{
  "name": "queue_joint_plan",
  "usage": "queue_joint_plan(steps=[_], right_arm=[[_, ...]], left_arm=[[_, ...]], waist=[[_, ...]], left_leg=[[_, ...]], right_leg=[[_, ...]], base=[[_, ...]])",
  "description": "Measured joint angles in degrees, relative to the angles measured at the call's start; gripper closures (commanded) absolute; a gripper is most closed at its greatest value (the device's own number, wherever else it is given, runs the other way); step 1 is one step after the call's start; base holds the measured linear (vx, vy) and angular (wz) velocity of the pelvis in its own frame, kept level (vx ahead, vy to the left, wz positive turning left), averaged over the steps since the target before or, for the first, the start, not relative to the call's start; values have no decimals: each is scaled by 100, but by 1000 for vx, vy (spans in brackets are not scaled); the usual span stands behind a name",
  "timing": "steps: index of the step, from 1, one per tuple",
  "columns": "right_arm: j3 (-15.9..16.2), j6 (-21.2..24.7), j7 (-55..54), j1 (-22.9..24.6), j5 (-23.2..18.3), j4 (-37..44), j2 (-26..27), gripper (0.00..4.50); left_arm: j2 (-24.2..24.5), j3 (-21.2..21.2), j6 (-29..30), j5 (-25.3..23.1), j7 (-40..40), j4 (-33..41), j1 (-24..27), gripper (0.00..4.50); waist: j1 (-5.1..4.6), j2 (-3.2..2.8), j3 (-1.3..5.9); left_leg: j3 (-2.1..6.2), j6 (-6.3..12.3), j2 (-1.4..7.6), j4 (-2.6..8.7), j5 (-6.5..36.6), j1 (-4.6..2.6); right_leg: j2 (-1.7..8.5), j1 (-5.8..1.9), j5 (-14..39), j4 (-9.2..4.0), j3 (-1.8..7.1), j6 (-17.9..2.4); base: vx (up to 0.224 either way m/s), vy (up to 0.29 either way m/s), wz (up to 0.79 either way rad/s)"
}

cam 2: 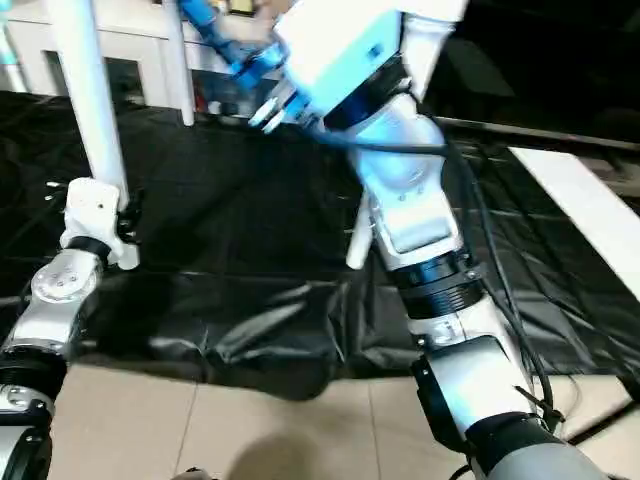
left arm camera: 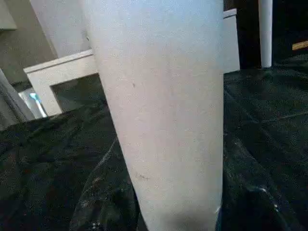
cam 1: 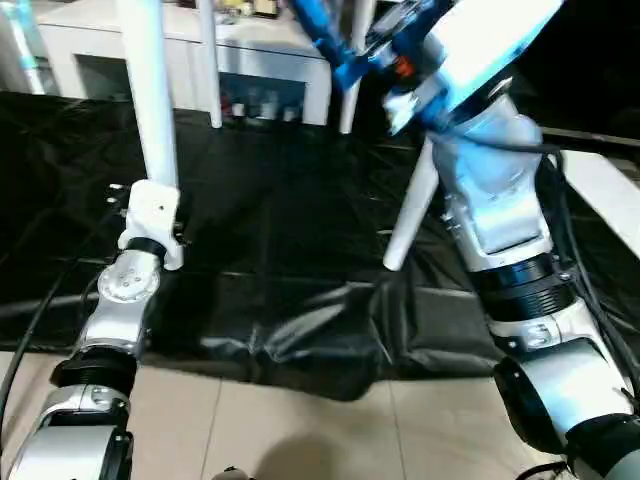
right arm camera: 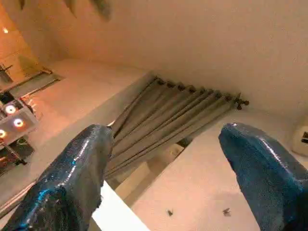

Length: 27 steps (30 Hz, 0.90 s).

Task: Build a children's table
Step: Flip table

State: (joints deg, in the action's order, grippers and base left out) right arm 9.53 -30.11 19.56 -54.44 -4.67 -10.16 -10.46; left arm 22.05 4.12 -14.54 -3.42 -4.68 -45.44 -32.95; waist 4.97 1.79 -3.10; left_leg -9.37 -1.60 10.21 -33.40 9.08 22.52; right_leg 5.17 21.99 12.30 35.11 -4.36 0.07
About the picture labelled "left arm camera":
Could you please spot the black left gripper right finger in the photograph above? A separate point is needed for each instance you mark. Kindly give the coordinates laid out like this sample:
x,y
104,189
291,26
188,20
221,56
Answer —
x,y
260,207

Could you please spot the white tapered table leg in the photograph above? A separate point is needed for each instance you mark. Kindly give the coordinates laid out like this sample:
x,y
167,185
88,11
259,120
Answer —
x,y
265,33
163,108

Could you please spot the teal white plastic object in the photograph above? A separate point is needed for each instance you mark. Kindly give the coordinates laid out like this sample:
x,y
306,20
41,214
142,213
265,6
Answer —
x,y
36,99

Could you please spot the small tan object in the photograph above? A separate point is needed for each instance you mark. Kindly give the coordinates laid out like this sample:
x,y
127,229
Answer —
x,y
300,45

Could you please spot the white sideboard cabinet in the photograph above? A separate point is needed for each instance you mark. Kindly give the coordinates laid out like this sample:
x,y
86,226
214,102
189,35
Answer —
x,y
62,67

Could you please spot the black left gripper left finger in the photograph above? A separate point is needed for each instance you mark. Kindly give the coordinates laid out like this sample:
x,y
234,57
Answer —
x,y
108,204

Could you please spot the black work mat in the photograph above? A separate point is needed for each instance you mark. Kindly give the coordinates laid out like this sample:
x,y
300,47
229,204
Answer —
x,y
264,108

